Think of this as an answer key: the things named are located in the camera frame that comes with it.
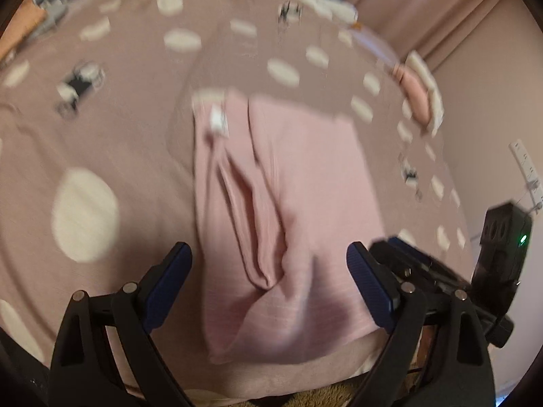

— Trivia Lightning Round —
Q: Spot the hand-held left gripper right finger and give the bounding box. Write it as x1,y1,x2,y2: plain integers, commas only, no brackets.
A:
345,241,497,407

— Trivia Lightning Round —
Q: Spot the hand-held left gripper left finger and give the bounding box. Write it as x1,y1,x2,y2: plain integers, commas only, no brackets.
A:
49,241,193,407

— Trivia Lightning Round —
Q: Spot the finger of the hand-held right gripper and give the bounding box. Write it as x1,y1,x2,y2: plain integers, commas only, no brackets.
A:
368,236,472,306

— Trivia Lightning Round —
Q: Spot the pink striped small garment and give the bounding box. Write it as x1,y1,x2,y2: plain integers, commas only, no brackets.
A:
192,89,388,365

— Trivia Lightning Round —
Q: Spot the white power strip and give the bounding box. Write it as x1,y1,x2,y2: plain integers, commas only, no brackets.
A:
509,138,543,215

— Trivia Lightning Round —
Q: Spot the mauve polka dot blanket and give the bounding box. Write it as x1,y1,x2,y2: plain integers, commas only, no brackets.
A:
0,0,476,403

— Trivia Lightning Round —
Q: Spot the pink and white cushion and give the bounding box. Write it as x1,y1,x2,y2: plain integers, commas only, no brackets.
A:
392,51,445,137

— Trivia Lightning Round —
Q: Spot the pink curtain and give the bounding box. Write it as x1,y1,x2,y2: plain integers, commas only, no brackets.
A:
343,0,512,69

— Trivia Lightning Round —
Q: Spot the grey cloth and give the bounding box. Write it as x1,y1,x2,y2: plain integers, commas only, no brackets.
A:
36,6,69,37

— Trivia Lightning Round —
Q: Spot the orange folded cloth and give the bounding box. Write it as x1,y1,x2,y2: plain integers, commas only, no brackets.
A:
0,0,48,62

